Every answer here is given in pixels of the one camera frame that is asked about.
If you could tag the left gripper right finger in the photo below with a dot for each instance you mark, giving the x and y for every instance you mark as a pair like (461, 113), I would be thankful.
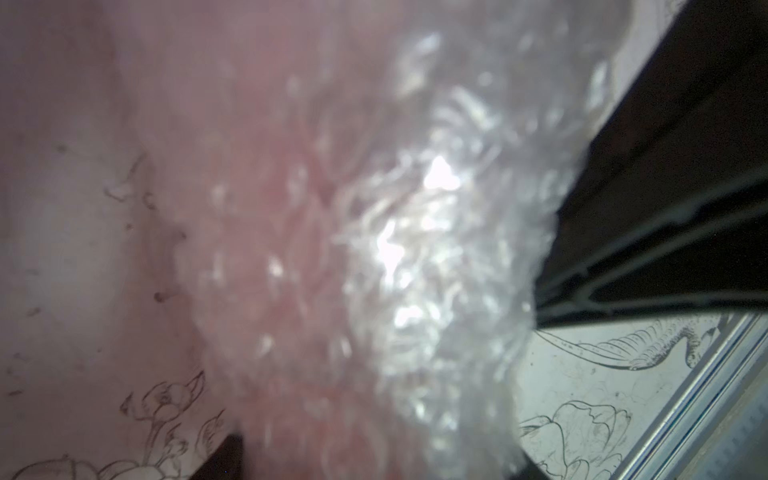
(531, 471)

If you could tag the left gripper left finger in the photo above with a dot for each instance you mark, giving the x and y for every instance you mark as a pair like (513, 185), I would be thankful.
(226, 463)

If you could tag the clear bubble wrap sheet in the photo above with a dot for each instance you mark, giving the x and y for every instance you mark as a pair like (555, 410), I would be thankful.
(366, 193)

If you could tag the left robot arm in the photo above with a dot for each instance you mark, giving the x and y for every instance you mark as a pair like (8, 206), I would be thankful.
(669, 211)

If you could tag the aluminium front rail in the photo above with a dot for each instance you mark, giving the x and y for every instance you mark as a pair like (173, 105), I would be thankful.
(701, 402)

